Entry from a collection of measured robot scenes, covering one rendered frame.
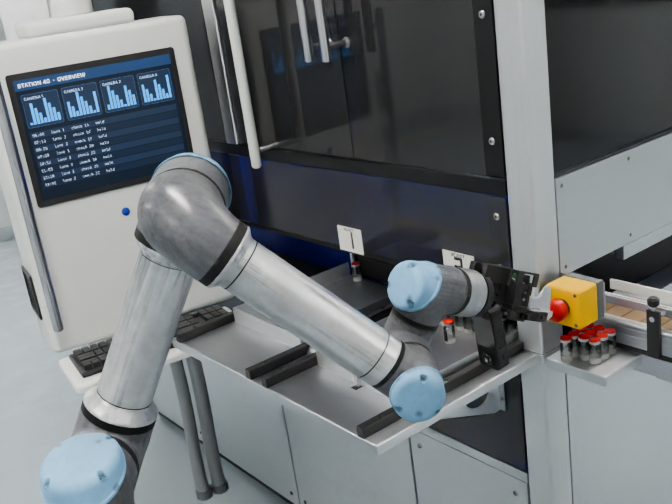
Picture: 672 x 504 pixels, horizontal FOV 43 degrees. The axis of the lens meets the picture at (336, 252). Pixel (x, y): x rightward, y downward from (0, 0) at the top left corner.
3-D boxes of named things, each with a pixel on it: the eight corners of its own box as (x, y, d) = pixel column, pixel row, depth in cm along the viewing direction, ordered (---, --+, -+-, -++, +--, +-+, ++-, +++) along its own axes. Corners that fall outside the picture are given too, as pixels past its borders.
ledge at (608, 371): (591, 340, 166) (591, 331, 165) (651, 357, 156) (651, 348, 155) (546, 366, 158) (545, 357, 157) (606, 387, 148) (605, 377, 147)
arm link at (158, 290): (47, 495, 127) (151, 155, 112) (71, 443, 141) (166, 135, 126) (126, 517, 129) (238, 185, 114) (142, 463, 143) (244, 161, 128)
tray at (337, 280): (349, 275, 213) (347, 261, 212) (421, 296, 193) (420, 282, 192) (235, 321, 194) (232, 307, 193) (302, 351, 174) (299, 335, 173)
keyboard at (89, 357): (221, 309, 223) (219, 301, 223) (242, 325, 211) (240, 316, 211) (69, 359, 206) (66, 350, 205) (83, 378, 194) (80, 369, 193)
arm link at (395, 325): (369, 389, 125) (398, 324, 122) (362, 357, 135) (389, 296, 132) (418, 406, 126) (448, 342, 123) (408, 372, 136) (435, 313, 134)
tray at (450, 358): (441, 307, 186) (440, 292, 185) (536, 337, 166) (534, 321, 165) (317, 365, 167) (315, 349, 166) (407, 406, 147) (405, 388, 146)
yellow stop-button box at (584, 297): (571, 307, 157) (569, 271, 155) (605, 316, 152) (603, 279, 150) (545, 322, 153) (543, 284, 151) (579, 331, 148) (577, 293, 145)
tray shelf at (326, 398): (337, 278, 218) (336, 271, 217) (563, 348, 164) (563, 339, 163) (172, 345, 191) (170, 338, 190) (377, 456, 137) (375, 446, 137)
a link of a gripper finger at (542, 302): (570, 289, 145) (538, 284, 139) (563, 323, 146) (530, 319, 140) (555, 286, 148) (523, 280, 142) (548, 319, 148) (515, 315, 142)
